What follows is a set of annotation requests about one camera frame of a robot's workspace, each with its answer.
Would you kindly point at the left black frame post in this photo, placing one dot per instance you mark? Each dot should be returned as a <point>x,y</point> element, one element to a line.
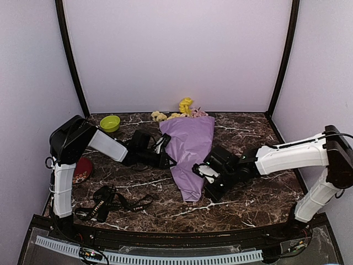
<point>69,57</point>

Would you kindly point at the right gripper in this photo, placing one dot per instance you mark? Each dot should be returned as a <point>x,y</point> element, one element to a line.
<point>213,194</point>

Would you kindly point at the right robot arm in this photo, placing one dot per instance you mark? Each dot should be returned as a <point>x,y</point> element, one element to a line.
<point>329,149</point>

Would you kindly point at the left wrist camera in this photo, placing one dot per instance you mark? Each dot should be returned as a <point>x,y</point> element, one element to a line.
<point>140,140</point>

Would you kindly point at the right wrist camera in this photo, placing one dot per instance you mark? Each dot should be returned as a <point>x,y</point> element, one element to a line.
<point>221,160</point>

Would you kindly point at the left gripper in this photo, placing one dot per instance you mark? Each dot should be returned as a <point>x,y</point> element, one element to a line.
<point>160,162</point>

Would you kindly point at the black frame post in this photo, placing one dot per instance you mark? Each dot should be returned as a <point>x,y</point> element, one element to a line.
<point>285,59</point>
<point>69,57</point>

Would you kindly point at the right black frame post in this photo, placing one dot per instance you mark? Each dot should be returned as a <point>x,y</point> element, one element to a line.
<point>285,59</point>

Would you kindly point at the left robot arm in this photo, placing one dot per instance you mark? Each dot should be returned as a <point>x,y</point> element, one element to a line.
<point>70,140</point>

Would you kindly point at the white slotted cable duct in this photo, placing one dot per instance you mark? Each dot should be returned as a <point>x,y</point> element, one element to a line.
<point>132,255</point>

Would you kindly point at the pink wrapping paper sheet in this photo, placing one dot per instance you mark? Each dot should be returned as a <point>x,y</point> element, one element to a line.
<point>191,141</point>

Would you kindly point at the black printed ribbon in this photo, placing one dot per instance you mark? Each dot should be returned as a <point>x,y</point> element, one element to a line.
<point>107,199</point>

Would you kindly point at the green plastic bowl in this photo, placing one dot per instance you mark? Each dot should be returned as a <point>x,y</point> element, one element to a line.
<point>110,123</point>

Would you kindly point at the yellow rose stem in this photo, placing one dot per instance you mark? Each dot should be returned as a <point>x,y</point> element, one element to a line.
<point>184,106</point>

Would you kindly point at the red floral dish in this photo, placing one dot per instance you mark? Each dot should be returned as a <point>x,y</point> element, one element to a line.
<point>82,171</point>

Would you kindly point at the black front rail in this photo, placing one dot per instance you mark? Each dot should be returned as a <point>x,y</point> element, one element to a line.
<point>102,236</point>

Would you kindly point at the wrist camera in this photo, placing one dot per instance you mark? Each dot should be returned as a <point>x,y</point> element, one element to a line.
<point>140,140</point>
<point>221,160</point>

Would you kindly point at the yellow daisy bunch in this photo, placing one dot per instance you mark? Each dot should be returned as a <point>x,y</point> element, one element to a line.
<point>160,117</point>

